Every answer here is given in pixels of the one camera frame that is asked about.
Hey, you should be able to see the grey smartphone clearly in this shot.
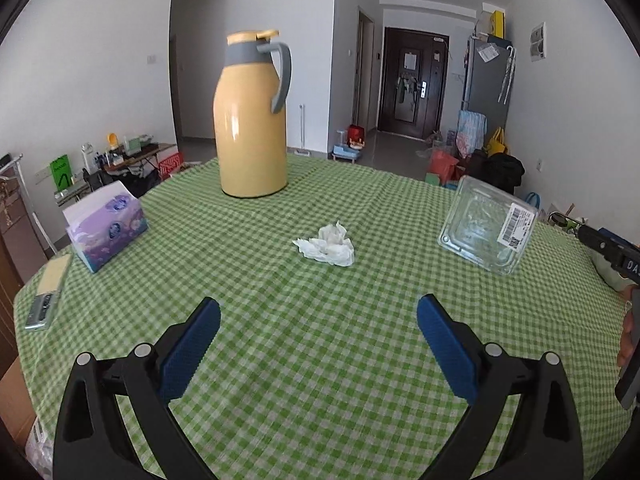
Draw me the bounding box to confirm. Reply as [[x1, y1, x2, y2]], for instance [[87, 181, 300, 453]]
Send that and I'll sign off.
[[25, 292, 58, 331]]

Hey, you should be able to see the yellow thermos jug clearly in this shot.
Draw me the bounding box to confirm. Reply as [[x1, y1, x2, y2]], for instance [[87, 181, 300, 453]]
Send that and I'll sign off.
[[213, 30, 293, 198]]

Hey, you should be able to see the purple tissue box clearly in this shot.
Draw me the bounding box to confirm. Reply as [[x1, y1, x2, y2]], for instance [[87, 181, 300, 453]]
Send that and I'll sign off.
[[62, 181, 150, 273]]

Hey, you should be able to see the person's right hand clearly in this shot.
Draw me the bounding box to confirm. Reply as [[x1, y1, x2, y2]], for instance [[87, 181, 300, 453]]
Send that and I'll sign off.
[[616, 284, 638, 368]]

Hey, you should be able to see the cardboard box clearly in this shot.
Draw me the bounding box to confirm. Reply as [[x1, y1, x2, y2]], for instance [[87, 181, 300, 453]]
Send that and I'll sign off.
[[0, 355, 38, 451]]

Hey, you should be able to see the brown cabinet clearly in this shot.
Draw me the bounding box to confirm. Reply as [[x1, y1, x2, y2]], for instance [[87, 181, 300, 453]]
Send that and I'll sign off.
[[0, 175, 48, 286]]

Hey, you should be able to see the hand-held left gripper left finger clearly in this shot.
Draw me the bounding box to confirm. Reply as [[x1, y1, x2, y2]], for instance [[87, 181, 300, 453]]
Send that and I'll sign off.
[[52, 296, 222, 480]]

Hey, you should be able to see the yellow bag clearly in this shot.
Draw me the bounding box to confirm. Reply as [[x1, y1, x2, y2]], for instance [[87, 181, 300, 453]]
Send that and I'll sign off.
[[486, 127, 508, 156]]

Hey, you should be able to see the red plastic basket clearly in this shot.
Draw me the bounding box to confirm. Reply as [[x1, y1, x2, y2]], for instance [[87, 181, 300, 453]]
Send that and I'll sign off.
[[159, 152, 185, 181]]

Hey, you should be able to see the interior wooden door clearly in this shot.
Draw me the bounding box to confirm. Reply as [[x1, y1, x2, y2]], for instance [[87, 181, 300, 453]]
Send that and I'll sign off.
[[356, 6, 376, 133]]

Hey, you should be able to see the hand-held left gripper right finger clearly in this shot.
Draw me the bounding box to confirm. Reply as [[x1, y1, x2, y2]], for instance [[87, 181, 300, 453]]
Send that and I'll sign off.
[[416, 294, 586, 480]]

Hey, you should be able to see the folding side table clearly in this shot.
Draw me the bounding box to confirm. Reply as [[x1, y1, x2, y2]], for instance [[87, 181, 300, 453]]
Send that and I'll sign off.
[[55, 142, 178, 201]]

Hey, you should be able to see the white umbrella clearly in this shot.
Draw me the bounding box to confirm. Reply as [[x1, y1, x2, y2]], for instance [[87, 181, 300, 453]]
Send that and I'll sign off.
[[498, 46, 516, 105]]

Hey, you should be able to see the yellow notepad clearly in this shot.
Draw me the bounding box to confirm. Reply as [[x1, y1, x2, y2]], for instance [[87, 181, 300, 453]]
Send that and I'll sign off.
[[37, 254, 72, 295]]

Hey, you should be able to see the white tissue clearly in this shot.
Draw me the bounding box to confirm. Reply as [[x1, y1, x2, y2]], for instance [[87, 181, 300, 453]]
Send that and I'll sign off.
[[292, 221, 356, 267]]

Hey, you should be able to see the clear plastic container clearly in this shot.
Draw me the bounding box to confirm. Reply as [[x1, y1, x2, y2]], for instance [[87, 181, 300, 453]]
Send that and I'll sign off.
[[437, 175, 538, 275]]

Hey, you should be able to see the dark entrance door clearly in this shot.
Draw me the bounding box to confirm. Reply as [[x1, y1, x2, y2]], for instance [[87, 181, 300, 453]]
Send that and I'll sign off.
[[377, 27, 449, 141]]

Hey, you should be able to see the blue patterned bag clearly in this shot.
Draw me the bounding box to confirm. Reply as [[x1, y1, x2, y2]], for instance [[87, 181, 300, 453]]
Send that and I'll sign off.
[[456, 110, 487, 158]]

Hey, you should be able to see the green paper bag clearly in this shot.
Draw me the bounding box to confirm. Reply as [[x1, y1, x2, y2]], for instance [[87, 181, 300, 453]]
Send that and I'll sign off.
[[50, 154, 73, 192]]

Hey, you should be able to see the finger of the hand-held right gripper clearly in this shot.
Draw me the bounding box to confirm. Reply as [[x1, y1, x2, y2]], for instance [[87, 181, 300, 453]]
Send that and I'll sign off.
[[599, 228, 636, 250], [577, 224, 623, 263]]

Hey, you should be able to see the black bag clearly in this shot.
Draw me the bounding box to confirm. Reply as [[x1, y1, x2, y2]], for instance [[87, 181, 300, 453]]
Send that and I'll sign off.
[[465, 150, 526, 196]]

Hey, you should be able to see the wall panel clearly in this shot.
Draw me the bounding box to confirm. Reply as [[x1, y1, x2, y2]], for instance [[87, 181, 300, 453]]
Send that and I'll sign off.
[[529, 22, 546, 63]]

